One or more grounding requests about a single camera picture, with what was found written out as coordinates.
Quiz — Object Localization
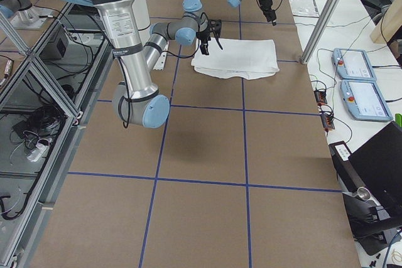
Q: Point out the white long-sleeve printed shirt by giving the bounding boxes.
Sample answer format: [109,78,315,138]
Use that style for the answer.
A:
[191,38,280,80]

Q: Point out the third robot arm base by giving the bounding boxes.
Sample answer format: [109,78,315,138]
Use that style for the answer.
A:
[1,0,45,29]

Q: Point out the clear plastic document sleeve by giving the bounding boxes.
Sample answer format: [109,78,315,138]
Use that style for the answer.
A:
[289,0,320,18]

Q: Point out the orange-black connector module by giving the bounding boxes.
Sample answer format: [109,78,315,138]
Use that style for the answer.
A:
[320,113,335,132]
[314,89,328,105]

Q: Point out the upper blue teach pendant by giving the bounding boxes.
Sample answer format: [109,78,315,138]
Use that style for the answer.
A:
[332,48,377,82]

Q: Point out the blue teach pendant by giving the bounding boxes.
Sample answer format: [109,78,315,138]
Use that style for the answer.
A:
[332,48,377,82]
[340,80,393,122]

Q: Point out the lower blue teach pendant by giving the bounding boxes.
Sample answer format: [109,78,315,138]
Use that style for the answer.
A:
[340,80,393,122]

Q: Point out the black power adapter box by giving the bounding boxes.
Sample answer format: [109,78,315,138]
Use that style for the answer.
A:
[329,141,355,187]

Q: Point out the black laptop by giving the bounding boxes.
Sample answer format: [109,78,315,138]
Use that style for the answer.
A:
[349,122,401,217]

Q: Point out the aluminium frame post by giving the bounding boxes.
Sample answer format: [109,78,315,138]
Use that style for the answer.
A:
[300,0,340,65]

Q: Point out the bundle of floor cables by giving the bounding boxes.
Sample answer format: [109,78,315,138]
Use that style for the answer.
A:
[9,104,67,164]

